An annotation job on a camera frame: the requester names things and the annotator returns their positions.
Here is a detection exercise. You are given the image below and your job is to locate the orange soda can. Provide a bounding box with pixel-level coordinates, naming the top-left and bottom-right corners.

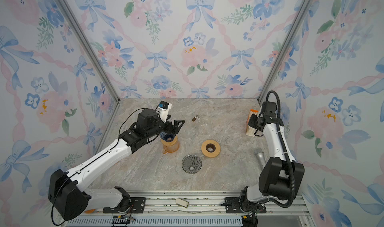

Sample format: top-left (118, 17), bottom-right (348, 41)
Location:
top-left (84, 209), bottom-right (95, 214)

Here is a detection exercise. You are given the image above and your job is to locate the grey ribbed glass dripper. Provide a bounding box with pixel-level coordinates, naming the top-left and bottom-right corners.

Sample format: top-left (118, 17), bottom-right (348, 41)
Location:
top-left (182, 154), bottom-right (203, 174)

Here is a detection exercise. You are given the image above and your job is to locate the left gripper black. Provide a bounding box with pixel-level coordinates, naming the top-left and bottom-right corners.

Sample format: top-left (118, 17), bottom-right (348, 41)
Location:
top-left (146, 114), bottom-right (185, 141)

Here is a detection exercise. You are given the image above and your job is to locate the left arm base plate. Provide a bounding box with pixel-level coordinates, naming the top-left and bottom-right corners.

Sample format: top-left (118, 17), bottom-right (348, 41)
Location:
top-left (103, 197), bottom-right (146, 214)

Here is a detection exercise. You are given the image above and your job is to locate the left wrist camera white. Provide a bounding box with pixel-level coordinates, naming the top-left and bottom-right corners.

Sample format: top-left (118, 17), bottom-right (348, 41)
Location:
top-left (159, 101), bottom-right (172, 123)

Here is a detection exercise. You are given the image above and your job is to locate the orange glass carafe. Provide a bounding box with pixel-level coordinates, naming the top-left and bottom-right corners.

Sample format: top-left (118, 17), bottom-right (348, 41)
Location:
top-left (161, 136), bottom-right (180, 154)

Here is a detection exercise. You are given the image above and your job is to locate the orange coffee filter pack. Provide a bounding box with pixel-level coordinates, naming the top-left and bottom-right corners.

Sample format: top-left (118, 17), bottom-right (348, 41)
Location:
top-left (245, 109), bottom-right (259, 137)

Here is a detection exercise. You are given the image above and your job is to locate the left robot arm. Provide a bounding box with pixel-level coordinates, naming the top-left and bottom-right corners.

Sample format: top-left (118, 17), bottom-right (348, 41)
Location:
top-left (48, 108), bottom-right (185, 221)

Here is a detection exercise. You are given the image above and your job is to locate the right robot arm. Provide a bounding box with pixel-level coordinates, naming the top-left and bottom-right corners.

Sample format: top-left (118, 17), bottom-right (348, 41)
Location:
top-left (238, 101), bottom-right (305, 209)

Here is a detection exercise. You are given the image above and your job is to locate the silver microphone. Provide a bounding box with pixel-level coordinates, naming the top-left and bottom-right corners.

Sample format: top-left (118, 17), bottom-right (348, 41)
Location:
top-left (255, 151), bottom-right (267, 169)

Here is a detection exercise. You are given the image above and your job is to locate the wooden ring lid right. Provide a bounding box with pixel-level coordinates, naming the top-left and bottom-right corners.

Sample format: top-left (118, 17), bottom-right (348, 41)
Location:
top-left (201, 140), bottom-right (221, 158)

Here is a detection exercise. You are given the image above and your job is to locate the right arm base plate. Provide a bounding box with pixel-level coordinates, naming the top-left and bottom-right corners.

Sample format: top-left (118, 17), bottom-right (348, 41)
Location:
top-left (220, 197), bottom-right (267, 215)

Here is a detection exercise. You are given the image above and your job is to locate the blue ribbed dripper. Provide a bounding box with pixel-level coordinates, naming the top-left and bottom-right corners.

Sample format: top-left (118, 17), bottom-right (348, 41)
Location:
top-left (160, 132), bottom-right (176, 143)

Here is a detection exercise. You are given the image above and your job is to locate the white small block on rail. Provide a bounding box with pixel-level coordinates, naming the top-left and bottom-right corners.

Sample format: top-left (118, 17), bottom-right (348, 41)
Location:
top-left (175, 198), bottom-right (189, 208)

